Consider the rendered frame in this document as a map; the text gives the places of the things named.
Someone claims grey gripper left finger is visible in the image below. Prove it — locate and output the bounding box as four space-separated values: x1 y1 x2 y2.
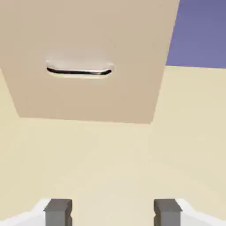
0 198 73 226

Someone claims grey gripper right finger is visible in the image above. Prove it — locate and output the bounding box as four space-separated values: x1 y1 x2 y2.
153 198 226 226

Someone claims tan drawer front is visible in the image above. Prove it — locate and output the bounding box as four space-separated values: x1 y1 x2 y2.
0 0 181 125

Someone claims tan wooden cabinet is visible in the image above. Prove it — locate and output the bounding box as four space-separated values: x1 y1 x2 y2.
0 0 181 125

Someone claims curved shiny metal handle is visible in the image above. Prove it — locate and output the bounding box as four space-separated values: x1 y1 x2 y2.
45 60 114 76

